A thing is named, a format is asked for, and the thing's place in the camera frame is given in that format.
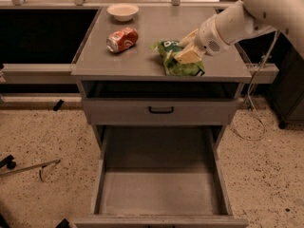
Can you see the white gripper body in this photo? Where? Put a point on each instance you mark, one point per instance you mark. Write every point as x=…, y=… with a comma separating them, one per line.
x=208, y=38

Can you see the grey open bottom drawer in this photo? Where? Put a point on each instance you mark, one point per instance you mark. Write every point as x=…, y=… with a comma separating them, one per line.
x=159, y=177

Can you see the orange soda can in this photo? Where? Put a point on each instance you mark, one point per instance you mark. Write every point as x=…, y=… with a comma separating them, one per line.
x=122, y=40

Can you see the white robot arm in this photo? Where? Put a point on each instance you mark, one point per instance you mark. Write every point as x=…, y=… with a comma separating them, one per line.
x=243, y=20

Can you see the grey middle drawer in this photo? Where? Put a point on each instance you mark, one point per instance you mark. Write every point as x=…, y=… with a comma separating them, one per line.
x=135, y=112

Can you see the white ceramic bowl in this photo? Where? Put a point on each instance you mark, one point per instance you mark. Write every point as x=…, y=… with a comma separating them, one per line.
x=123, y=12

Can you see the black block on floor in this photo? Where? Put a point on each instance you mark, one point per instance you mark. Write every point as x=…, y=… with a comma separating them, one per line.
x=58, y=105

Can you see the metal rod on floor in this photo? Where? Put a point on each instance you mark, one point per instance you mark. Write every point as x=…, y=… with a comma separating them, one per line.
x=25, y=169

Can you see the black drawer handle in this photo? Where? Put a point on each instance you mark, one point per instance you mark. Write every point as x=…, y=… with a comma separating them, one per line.
x=161, y=110

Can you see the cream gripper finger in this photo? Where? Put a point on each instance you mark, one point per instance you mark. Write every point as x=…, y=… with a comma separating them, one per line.
x=188, y=38
x=190, y=54

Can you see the grey drawer cabinet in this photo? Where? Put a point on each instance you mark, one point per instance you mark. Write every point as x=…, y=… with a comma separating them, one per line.
x=139, y=74

